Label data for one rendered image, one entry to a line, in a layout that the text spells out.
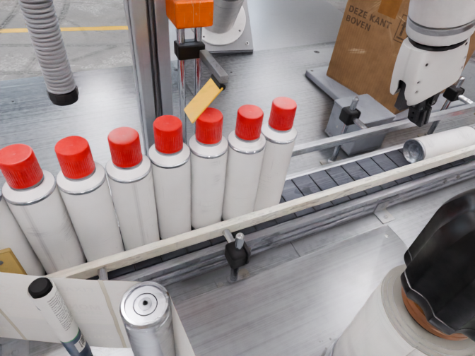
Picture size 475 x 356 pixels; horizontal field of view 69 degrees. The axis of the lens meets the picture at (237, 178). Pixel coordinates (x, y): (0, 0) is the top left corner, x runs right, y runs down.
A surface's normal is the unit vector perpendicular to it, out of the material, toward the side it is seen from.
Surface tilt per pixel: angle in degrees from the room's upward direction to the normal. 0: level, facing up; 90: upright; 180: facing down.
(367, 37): 90
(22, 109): 0
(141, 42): 90
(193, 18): 90
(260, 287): 0
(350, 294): 0
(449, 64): 90
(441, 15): 106
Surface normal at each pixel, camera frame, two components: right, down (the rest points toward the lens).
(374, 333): -0.97, 0.05
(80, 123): 0.09, -0.71
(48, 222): 0.69, 0.55
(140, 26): 0.42, 0.66
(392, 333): -0.91, 0.26
